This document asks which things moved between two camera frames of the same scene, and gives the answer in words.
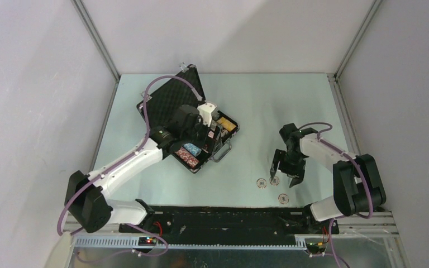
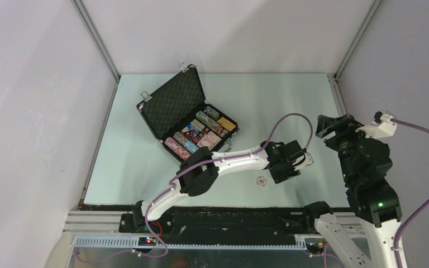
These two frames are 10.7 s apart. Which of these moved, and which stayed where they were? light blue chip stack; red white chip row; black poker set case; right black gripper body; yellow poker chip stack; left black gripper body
Moved: left black gripper body; right black gripper body
Stayed: black poker set case; light blue chip stack; red white chip row; yellow poker chip stack
